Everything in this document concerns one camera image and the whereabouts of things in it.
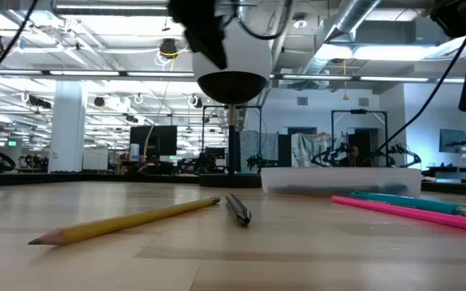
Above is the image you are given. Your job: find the glossy black pen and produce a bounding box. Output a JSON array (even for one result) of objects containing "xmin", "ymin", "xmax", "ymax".
[{"xmin": 224, "ymin": 193, "xmax": 253, "ymax": 227}]

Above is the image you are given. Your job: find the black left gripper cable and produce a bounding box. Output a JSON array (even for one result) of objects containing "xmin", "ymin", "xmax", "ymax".
[{"xmin": 235, "ymin": 0, "xmax": 298, "ymax": 42}]

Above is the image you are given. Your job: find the clear pencil box orange lid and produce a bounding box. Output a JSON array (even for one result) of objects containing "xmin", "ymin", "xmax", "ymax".
[{"xmin": 261, "ymin": 167, "xmax": 423, "ymax": 198}]

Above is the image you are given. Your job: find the person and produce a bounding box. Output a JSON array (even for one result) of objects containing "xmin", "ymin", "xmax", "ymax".
[{"xmin": 339, "ymin": 145, "xmax": 362, "ymax": 168}]

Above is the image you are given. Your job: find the wall screen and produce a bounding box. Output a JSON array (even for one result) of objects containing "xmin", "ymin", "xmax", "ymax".
[{"xmin": 438, "ymin": 129, "xmax": 466, "ymax": 154}]

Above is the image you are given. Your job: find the black metal frame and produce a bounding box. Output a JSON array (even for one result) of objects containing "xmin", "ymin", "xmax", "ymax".
[{"xmin": 330, "ymin": 108, "xmax": 389, "ymax": 167}]

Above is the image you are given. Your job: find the white pillar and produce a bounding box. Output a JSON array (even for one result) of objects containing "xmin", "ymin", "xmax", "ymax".
[{"xmin": 48, "ymin": 79, "xmax": 88, "ymax": 174}]

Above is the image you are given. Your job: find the turquoise blue pen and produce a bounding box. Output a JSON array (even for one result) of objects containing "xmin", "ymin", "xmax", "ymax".
[{"xmin": 349, "ymin": 191, "xmax": 466, "ymax": 221}]

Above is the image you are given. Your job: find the grey cover sheet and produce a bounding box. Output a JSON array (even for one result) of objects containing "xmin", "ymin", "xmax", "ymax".
[{"xmin": 291, "ymin": 132, "xmax": 348, "ymax": 168}]

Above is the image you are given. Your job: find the black monitor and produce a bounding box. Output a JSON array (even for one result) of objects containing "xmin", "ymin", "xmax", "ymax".
[{"xmin": 129, "ymin": 125, "xmax": 179, "ymax": 157}]

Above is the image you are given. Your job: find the yellow wooden pencil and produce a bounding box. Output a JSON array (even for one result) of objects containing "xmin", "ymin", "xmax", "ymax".
[{"xmin": 27, "ymin": 196, "xmax": 222, "ymax": 247}]

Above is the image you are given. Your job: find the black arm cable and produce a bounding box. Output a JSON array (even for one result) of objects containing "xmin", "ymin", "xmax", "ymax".
[
  {"xmin": 0, "ymin": 0, "xmax": 39, "ymax": 95},
  {"xmin": 361, "ymin": 34, "xmax": 466, "ymax": 166}
]

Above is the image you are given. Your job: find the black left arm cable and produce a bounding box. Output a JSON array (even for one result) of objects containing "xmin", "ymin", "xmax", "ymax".
[{"xmin": 0, "ymin": 0, "xmax": 39, "ymax": 95}]

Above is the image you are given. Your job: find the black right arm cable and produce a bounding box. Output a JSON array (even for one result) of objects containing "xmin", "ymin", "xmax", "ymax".
[{"xmin": 361, "ymin": 34, "xmax": 466, "ymax": 166}]

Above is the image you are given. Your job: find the white globe lamp black base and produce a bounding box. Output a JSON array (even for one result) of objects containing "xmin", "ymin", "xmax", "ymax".
[{"xmin": 192, "ymin": 19, "xmax": 273, "ymax": 189}]

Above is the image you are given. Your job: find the pink pencil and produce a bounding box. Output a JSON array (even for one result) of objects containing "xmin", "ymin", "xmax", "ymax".
[{"xmin": 330, "ymin": 195, "xmax": 466, "ymax": 233}]

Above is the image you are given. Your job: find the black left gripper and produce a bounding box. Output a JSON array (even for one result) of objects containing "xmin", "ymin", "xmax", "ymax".
[{"xmin": 167, "ymin": 0, "xmax": 239, "ymax": 70}]

